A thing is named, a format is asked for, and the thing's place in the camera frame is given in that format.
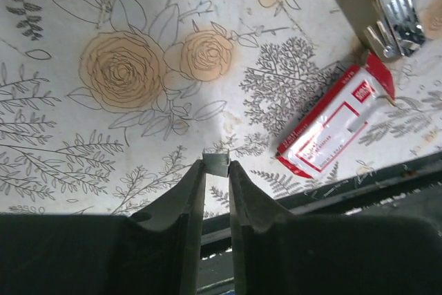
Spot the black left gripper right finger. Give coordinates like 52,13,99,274
229,162,441,294

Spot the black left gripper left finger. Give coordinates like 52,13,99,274
1,160,206,294

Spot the small grey staple strip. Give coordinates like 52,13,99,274
202,150,231,178

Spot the red white staples box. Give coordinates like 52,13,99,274
276,53,396,179

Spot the brown small stapler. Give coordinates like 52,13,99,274
336,0,427,63

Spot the floral table mat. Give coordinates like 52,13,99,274
1,0,441,215

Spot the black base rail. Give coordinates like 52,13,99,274
198,153,441,294

